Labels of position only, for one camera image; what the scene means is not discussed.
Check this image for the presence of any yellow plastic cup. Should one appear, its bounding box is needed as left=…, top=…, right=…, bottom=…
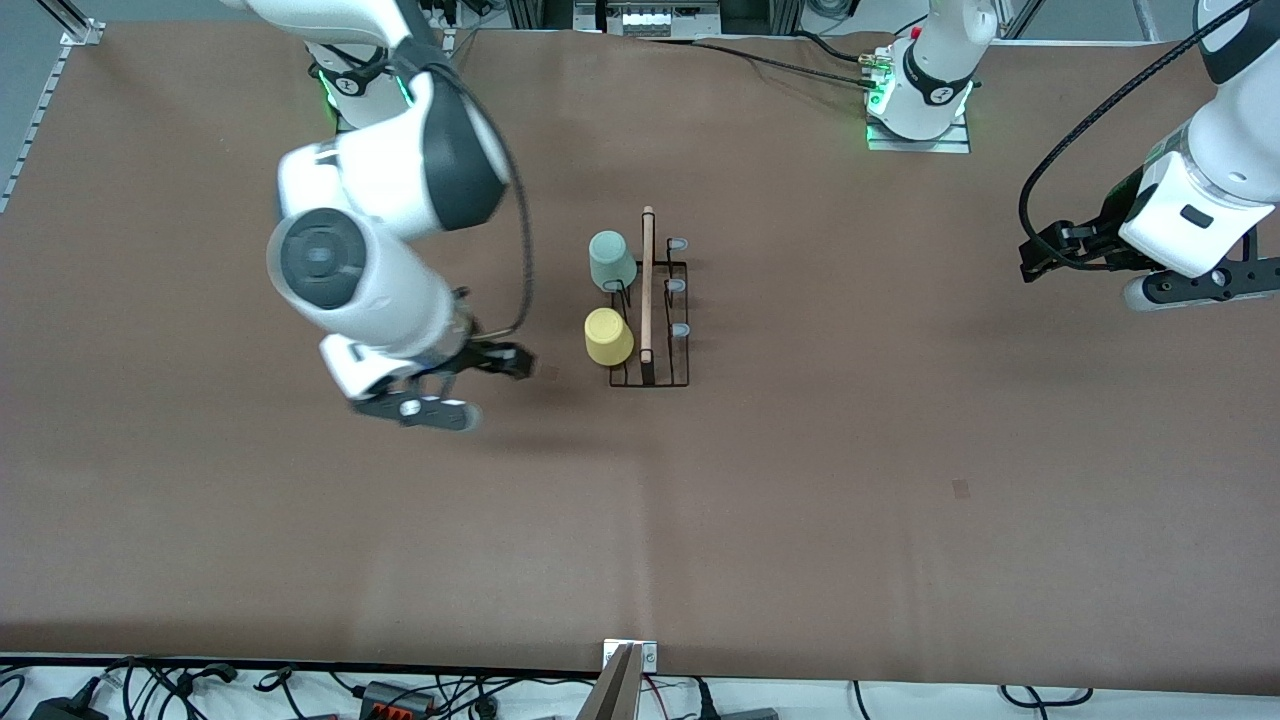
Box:
left=583, top=306, right=636, bottom=368

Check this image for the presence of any mint green plastic cup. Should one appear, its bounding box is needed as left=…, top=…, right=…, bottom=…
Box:
left=587, top=229, right=639, bottom=293

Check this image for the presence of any black wire cup holder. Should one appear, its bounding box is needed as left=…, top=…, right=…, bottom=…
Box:
left=604, top=205, right=692, bottom=390

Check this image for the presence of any brown table cover mat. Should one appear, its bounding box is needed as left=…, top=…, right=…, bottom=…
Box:
left=0, top=22, right=1280, bottom=693

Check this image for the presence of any black orange connector block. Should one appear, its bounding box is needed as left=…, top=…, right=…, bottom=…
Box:
left=358, top=680, right=438, bottom=718

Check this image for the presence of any grey electrical box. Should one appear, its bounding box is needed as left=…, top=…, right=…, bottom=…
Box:
left=573, top=0, right=723, bottom=39

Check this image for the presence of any black plug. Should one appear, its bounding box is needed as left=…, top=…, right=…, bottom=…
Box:
left=690, top=680, right=781, bottom=720

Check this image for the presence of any black power adapter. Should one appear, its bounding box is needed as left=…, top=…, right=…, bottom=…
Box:
left=28, top=690, right=109, bottom=720

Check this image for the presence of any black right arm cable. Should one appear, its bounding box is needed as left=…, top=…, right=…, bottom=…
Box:
left=400, top=40, right=537, bottom=343

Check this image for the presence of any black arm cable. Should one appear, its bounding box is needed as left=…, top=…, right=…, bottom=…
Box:
left=400, top=40, right=537, bottom=343
left=1018, top=0, right=1251, bottom=273

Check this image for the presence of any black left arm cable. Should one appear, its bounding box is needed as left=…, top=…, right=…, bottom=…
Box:
left=1018, top=0, right=1251, bottom=273

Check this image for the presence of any aluminium left arm base plate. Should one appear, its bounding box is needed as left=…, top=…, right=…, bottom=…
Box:
left=865, top=112, right=972, bottom=155

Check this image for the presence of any black cable on mat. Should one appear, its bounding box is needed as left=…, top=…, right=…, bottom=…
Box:
left=640, top=30, right=883, bottom=91

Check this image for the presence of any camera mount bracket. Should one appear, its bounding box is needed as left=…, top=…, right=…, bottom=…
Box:
left=576, top=638, right=660, bottom=720

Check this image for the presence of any tangled black cable bundle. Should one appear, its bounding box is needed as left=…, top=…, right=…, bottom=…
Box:
left=100, top=655, right=346, bottom=720

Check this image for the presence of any black cable loop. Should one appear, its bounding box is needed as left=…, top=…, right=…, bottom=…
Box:
left=1000, top=684, right=1094, bottom=708

